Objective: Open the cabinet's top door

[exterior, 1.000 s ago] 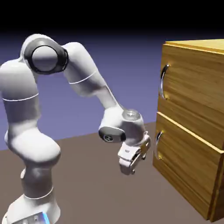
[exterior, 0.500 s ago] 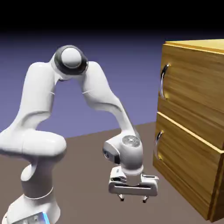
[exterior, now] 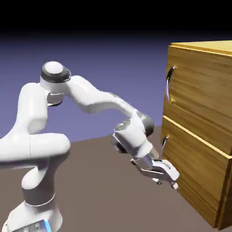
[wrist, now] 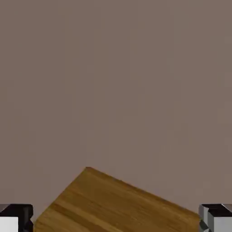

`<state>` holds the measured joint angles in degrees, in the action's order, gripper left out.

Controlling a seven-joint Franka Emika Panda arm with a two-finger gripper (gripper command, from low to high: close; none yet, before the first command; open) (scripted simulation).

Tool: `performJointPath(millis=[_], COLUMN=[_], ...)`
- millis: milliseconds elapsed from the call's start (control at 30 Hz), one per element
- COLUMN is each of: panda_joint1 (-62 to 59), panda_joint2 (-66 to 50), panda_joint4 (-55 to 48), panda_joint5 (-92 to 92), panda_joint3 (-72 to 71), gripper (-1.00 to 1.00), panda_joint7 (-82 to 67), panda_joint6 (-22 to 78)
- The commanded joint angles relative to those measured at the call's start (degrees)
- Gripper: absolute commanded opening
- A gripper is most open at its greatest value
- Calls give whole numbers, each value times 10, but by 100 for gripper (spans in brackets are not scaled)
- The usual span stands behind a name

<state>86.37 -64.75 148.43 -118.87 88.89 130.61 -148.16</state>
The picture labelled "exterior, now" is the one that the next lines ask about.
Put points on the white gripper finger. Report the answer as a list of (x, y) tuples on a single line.
[(174, 185), (157, 181)]

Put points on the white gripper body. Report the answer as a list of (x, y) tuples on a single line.
[(163, 170)]

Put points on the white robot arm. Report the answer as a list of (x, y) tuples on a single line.
[(45, 145)]

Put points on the short wooden cabinet door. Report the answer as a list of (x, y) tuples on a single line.
[(195, 174)]

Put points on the light wooden cabinet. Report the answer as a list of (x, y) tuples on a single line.
[(199, 126)]

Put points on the tall wooden cabinet door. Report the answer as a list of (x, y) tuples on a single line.
[(201, 97)]

